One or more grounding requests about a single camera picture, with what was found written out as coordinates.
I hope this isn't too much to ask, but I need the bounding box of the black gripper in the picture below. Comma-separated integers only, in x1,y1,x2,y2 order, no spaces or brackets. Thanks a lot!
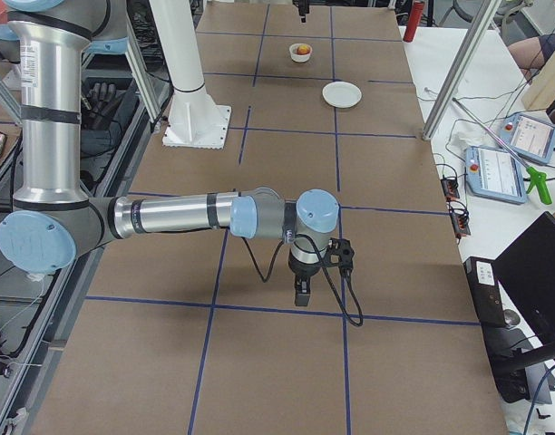
293,267,319,306

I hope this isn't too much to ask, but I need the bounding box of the red yellow apple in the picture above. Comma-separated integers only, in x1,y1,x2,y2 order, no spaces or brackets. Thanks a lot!
296,44,311,55

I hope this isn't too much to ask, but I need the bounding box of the white round plate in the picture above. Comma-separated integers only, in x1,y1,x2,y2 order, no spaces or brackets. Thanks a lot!
322,82,362,109

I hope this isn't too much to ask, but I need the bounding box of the white small bowl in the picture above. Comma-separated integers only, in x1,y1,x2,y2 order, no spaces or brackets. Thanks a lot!
289,43,313,63

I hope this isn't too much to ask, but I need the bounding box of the orange circuit board near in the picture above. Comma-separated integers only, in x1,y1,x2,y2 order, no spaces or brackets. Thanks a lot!
449,208,471,239

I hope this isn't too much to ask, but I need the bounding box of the orange circuit board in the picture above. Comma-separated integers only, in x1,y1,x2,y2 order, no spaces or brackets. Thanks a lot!
441,177,460,201
449,208,471,239

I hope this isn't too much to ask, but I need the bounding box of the orange circuit board far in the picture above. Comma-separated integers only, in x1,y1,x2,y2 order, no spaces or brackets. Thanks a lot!
441,177,460,201

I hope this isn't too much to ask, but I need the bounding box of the black box device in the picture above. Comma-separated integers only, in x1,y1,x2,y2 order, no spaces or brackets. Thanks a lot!
463,256,506,327

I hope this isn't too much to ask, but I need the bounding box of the near teach pendant tablet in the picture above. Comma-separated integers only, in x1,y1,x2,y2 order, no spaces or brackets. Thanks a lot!
465,146,527,204

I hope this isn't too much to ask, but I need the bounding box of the teach pendant tablet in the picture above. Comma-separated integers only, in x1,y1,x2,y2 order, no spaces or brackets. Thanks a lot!
465,146,527,204
501,112,555,165

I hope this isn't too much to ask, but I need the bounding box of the black laptop computer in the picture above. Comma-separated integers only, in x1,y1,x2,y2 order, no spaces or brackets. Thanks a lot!
493,212,555,343

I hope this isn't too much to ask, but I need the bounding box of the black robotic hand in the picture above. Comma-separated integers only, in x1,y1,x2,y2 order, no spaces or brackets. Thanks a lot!
83,82,124,131

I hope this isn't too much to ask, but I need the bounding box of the far teach pendant tablet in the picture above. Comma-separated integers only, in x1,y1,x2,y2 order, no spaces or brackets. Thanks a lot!
501,112,555,165

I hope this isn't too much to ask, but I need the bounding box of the wooden beam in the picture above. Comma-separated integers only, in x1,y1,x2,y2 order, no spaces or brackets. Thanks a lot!
522,52,555,109

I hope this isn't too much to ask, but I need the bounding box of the person leg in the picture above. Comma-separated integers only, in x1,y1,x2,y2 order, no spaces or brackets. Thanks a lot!
508,34,555,75

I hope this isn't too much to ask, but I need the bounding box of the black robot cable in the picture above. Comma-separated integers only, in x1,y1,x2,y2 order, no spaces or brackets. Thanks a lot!
240,235,365,328

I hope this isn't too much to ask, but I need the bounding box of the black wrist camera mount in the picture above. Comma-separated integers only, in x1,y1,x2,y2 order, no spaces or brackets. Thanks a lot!
323,238,355,277

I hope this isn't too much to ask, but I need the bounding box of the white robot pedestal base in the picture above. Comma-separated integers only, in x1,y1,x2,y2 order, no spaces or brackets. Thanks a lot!
150,0,231,150

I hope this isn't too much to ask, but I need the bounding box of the green handled grabber tool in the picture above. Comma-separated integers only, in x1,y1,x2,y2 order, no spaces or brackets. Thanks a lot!
452,97,552,205

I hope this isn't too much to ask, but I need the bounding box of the aluminium frame post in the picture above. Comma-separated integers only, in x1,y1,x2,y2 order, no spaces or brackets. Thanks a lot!
422,0,501,140

